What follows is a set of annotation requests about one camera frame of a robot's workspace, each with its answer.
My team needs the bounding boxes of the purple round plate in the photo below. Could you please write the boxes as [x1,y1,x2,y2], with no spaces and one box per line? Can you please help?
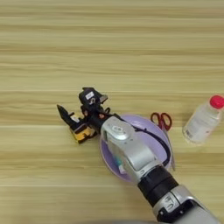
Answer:
[99,114,173,184]

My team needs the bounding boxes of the clear red-capped plastic bottle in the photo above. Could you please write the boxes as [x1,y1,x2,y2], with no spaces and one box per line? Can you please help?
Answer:
[182,94,224,146]

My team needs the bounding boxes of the red-handled scissors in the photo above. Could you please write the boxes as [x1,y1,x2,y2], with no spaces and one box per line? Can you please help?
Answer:
[150,112,177,172]

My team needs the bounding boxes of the yellow black tape measure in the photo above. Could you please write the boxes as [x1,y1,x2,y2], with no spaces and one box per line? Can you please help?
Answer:
[68,113,99,144]

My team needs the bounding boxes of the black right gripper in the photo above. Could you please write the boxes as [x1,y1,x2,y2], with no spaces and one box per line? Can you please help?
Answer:
[56,92,121,134]

